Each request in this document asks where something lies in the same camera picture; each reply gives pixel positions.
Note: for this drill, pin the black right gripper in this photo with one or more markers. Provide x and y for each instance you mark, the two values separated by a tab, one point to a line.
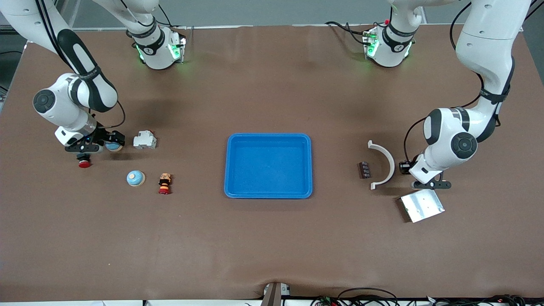
103	135

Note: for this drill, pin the short dark electrolytic capacitor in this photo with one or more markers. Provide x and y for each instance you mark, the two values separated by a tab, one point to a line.
407	167

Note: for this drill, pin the blue bell with cream button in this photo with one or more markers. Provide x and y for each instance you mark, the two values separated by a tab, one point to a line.
135	178
114	148

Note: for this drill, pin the long dark electrolytic capacitor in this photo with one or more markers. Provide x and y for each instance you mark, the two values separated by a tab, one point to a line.
365	170

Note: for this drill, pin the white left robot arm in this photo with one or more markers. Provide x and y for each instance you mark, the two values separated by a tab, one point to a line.
484	42

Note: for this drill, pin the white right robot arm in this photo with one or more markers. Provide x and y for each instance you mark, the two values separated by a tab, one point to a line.
63	106

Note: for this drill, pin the blue plastic tray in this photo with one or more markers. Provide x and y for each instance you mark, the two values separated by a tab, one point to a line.
267	168

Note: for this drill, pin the white circuit breaker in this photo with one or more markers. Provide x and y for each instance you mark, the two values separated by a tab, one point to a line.
143	141

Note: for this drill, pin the black red push button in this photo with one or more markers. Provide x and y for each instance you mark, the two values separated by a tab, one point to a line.
84	163

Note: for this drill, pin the silver metal plate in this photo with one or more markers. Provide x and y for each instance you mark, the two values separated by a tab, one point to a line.
423	206

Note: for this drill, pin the brown table cover sheet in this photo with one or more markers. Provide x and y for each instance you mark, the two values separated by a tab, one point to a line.
272	238

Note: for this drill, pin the white curved plastic bracket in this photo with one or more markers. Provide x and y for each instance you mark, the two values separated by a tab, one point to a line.
392	165

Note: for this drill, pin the metal base connector bracket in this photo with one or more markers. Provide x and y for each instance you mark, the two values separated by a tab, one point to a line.
369	42
182	42

